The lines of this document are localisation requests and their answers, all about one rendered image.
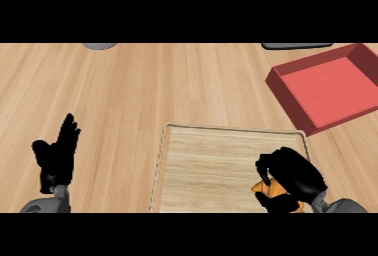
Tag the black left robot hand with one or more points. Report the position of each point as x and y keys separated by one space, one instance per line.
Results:
x=55 y=160

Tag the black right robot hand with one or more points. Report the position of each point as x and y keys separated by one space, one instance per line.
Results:
x=301 y=173

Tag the orange croissant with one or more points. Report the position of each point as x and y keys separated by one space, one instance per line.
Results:
x=274 y=190

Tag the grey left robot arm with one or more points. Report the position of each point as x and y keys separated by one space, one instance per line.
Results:
x=47 y=201

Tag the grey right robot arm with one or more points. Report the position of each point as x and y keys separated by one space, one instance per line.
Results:
x=340 y=205

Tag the pale wooden tray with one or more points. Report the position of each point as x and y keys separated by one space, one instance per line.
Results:
x=216 y=170

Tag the red cardboard box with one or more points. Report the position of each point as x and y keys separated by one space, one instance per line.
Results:
x=327 y=88

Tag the grey rounded object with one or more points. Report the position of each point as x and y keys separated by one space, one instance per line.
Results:
x=100 y=45

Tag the dark grey flat object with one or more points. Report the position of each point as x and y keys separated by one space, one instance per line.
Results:
x=296 y=45

